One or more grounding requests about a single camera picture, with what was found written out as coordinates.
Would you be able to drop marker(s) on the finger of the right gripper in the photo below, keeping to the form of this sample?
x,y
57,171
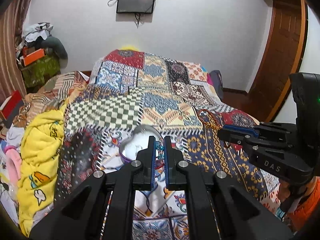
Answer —
x,y
267,131
257,139

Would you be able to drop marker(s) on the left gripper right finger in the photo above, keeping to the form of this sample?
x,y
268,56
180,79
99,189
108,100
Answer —
x,y
218,207

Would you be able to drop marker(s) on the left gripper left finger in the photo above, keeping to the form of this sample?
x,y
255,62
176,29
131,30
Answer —
x,y
101,207

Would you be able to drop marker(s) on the blue beaded earring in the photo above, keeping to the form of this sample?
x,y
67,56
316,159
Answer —
x,y
159,154

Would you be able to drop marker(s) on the purple heart-shaped jewelry box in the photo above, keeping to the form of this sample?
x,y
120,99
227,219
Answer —
x,y
138,140

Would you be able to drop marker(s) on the dark grey bag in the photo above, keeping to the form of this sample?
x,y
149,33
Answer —
x,y
214,78

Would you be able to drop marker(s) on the colourful patchwork bedspread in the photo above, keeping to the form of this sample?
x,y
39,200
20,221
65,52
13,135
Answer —
x,y
130,88

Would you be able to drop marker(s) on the yellow cartoon blanket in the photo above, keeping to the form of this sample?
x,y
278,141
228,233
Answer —
x,y
40,157

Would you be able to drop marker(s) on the wooden door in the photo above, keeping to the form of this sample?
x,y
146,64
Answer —
x,y
282,56

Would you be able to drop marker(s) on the red and white box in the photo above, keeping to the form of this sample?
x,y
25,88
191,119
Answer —
x,y
14,100

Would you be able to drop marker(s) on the striped brown pillow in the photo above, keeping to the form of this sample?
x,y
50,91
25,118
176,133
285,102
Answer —
x,y
61,86

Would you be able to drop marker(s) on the green patterned storage box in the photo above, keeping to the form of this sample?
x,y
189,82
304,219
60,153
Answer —
x,y
40,71

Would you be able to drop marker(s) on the orange box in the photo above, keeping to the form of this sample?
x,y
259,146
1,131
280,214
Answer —
x,y
34,56

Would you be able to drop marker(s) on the pile of grey-white clothes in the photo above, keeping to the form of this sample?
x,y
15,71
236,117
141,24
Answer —
x,y
33,32

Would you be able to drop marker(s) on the striped red-brown curtain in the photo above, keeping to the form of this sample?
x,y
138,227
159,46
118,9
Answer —
x,y
12,19

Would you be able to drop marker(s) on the small black wall panel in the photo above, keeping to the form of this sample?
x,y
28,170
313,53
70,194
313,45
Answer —
x,y
135,6

